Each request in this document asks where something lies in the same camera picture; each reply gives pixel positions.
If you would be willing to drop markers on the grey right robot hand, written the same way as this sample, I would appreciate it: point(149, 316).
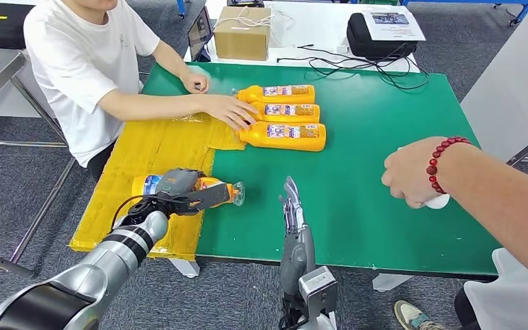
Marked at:
point(298, 255)

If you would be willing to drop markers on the person's left hand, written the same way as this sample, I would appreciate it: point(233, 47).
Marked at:
point(195, 83)

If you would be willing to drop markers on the person's hand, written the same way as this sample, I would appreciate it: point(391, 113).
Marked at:
point(407, 175)

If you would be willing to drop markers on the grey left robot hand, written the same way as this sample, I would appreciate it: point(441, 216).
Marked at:
point(177, 182)

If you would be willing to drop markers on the person's right hand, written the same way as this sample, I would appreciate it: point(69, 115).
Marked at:
point(230, 109)

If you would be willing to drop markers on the orange detergent bottle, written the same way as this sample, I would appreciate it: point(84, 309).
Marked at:
point(250, 95)
point(145, 186)
point(291, 142)
point(291, 117)

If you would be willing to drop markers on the small white object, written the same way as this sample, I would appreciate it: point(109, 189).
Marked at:
point(439, 202)

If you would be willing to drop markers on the person's right forearm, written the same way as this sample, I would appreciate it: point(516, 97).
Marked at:
point(154, 105)

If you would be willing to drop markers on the person's forearm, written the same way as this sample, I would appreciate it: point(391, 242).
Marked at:
point(510, 205)

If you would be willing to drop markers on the person's left forearm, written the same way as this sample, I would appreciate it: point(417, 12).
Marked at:
point(170, 59)

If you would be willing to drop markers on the yellow taped mat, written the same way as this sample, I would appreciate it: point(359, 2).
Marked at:
point(154, 155)

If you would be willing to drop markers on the black tablet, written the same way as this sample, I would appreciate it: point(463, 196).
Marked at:
point(199, 32)

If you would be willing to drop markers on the brown cardboard box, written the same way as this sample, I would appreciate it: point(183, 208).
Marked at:
point(241, 41)

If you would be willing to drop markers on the blue metal leg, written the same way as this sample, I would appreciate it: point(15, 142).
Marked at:
point(181, 7)

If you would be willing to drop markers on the white table foot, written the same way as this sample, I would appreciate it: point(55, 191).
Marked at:
point(184, 268)
point(389, 282)

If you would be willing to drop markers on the white table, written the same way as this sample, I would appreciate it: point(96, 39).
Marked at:
point(314, 27)

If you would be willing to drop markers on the beige and teal shoe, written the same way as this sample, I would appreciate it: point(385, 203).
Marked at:
point(414, 316)

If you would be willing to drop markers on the grey table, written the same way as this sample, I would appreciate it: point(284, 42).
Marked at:
point(510, 91)

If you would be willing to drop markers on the black carry case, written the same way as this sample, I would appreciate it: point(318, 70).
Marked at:
point(368, 45)

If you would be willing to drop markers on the printed white paper sheet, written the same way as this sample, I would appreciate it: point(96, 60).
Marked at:
point(394, 25)

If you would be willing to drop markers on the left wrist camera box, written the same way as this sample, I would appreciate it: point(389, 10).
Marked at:
point(205, 198)

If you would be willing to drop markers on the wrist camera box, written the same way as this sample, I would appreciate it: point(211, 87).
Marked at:
point(318, 289)
point(205, 198)

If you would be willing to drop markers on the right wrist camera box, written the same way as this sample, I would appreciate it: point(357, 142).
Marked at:
point(318, 289)

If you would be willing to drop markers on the blue metal frame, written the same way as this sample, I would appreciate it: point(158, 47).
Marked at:
point(473, 2)

